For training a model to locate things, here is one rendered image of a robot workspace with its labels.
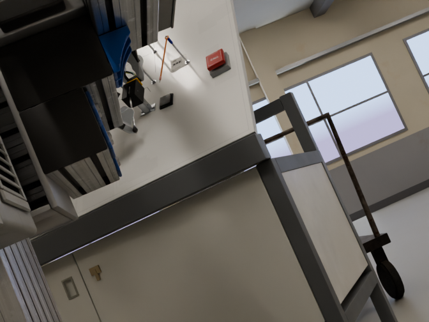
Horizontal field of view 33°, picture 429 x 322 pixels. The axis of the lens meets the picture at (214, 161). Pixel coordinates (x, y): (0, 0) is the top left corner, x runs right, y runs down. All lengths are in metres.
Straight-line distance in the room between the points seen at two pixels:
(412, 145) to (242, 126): 10.69
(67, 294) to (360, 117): 10.43
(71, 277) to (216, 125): 0.56
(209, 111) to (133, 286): 0.48
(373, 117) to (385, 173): 0.95
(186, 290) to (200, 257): 0.09
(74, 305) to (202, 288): 0.36
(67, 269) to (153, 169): 0.37
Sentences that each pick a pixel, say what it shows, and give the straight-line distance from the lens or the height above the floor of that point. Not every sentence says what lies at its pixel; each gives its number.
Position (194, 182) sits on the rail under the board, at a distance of 1.72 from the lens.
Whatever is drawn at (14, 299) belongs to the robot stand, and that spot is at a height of 0.71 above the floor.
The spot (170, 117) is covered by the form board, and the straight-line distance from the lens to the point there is 1.89.
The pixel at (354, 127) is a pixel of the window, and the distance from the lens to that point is 12.10.
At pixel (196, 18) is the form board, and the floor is 1.28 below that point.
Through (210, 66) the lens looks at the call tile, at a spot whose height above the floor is 1.09.
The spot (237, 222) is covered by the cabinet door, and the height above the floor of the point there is 0.69.
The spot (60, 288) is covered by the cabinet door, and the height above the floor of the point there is 0.72.
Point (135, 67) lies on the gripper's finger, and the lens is 1.94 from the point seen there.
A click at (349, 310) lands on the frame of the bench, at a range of 1.81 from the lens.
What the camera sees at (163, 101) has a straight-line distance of 1.93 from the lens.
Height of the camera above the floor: 0.69
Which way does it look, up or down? 5 degrees up
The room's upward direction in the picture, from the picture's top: 24 degrees counter-clockwise
